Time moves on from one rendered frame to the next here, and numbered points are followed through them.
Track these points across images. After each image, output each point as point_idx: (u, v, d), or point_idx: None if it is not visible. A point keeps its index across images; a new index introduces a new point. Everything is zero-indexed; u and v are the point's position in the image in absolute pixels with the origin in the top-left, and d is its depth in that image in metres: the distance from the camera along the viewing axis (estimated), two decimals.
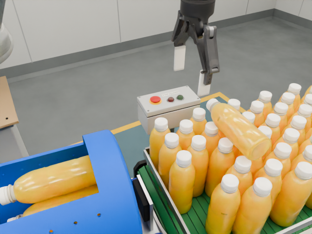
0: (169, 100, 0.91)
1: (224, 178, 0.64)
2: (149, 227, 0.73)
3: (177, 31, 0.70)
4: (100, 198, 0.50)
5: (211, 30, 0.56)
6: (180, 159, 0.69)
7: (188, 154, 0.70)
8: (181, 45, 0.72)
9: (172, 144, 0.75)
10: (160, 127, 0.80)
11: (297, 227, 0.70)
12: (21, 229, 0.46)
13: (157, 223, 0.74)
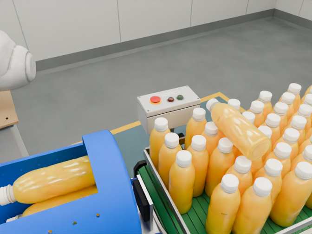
0: (169, 100, 0.91)
1: (224, 178, 0.64)
2: (149, 227, 0.73)
3: None
4: (99, 198, 0.50)
5: None
6: (180, 159, 0.69)
7: (188, 154, 0.70)
8: None
9: (172, 144, 0.75)
10: (160, 127, 0.80)
11: (297, 227, 0.70)
12: (20, 229, 0.46)
13: (157, 223, 0.74)
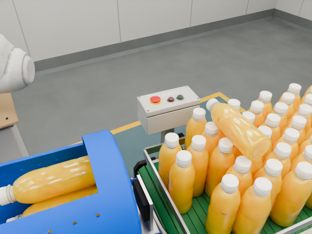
0: (169, 100, 0.91)
1: (224, 178, 0.64)
2: (149, 227, 0.73)
3: None
4: (99, 198, 0.50)
5: None
6: (180, 159, 0.69)
7: (188, 154, 0.70)
8: None
9: (172, 144, 0.75)
10: None
11: (297, 227, 0.70)
12: (20, 229, 0.46)
13: (157, 223, 0.74)
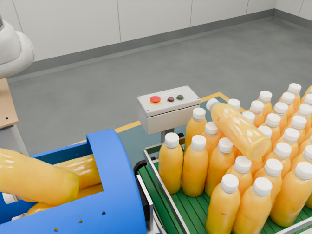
0: (169, 100, 0.91)
1: (224, 178, 0.64)
2: (149, 227, 0.73)
3: None
4: (104, 197, 0.51)
5: None
6: None
7: None
8: None
9: (172, 144, 0.75)
10: None
11: (297, 227, 0.70)
12: (27, 227, 0.46)
13: (157, 223, 0.74)
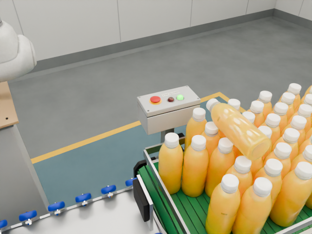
0: (169, 100, 0.91)
1: (224, 178, 0.64)
2: (149, 227, 0.73)
3: None
4: None
5: None
6: None
7: None
8: None
9: (172, 144, 0.75)
10: None
11: (297, 227, 0.70)
12: None
13: (157, 223, 0.74)
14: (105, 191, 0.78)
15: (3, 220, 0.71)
